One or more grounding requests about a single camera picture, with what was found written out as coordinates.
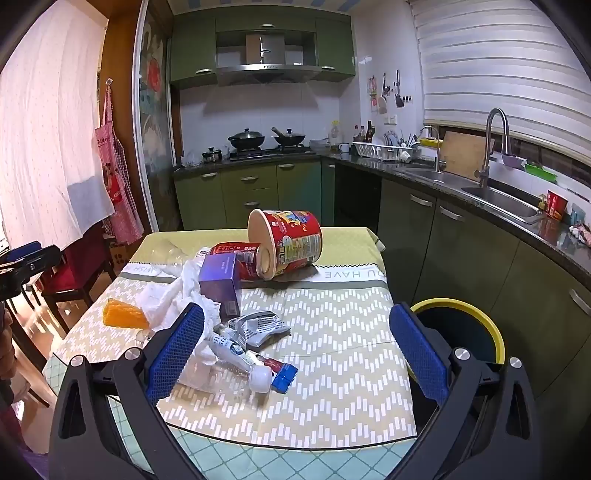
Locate white window blind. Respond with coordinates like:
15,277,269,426
410,0,591,160

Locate green upper kitchen cabinets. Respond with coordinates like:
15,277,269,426
169,11,356,90

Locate patterned beige tablecloth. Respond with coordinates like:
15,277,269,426
42,226,419,480

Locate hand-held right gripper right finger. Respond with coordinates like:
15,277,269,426
389,302,543,480

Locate wooden chair red cushion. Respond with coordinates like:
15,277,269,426
41,225,117,334

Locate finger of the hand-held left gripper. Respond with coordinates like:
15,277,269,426
0,241,62,289

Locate painted glass sliding door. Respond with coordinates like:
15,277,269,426
133,0,184,232

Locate tall steel faucet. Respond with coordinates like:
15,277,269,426
475,107,510,188

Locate crushed clear plastic bottle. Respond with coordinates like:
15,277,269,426
178,329,276,398

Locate yellow rimmed dark bin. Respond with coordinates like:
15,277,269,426
406,298,506,416

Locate blue and red wrapper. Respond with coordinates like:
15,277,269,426
262,357,300,393

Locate purple cardboard box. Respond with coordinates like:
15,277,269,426
198,253,242,322

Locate steel double sink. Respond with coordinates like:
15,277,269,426
396,165,542,225

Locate dark stone countertop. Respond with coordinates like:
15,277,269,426
173,152,591,288

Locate small steel faucet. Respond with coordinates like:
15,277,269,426
417,125,443,173

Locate white tissue paper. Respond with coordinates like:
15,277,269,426
137,257,223,334

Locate silver foil wrapper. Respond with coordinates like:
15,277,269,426
221,311,293,350

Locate red noodle bowl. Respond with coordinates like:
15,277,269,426
545,189,572,221

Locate black wok with handle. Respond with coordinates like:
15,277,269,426
271,127,307,147

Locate orange spiky brush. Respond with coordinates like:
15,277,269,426
102,298,151,330

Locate green plastic tray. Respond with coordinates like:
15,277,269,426
523,162,559,182

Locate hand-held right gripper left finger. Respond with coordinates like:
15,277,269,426
48,302,206,480

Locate gas stove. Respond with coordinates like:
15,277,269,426
229,145,317,162

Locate large red noodle cup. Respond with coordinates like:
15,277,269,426
247,209,323,281

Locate red drink can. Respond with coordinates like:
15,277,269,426
210,241,262,282

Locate wooden cutting board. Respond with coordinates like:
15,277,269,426
438,131,496,181

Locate white curtain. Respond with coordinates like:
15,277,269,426
0,0,116,253

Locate pink checked apron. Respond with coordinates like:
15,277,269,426
94,78,145,245

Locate white dish rack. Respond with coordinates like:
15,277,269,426
353,131,422,162

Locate black wok with lid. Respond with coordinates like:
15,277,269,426
228,128,267,151

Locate steel range hood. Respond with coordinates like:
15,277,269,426
215,30,322,86

